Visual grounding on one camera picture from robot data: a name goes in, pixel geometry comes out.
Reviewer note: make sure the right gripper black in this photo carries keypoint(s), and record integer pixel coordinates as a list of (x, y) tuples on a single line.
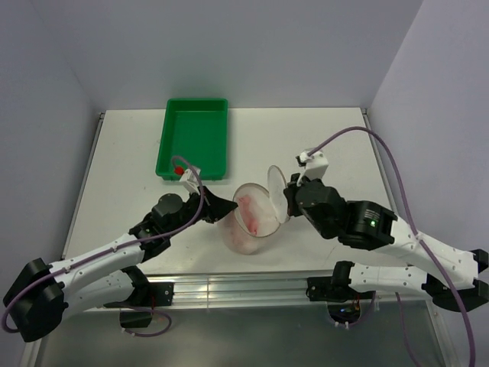
[(289, 191)]

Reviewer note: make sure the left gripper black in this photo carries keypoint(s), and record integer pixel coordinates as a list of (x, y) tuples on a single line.
[(215, 207)]

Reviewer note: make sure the pink bra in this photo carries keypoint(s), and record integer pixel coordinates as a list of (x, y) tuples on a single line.
[(250, 213)]

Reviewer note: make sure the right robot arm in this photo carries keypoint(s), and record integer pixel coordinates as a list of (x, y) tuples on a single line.
[(432, 269)]

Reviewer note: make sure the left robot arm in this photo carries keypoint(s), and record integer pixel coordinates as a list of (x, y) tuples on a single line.
[(44, 295)]

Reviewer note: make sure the green plastic tray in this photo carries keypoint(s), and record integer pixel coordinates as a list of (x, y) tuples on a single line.
[(197, 130)]

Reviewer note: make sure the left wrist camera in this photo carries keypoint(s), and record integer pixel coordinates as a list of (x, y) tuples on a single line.
[(191, 179)]

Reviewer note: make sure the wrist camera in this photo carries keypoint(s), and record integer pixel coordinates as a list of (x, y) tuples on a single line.
[(313, 167), (191, 179)]

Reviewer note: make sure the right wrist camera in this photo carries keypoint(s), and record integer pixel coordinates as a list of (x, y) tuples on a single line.
[(313, 167)]

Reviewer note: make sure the aluminium frame rail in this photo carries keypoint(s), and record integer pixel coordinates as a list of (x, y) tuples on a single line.
[(237, 286)]

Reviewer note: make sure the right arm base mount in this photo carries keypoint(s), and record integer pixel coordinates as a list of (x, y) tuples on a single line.
[(346, 307)]

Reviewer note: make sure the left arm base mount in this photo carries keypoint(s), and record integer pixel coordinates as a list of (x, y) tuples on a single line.
[(141, 315)]

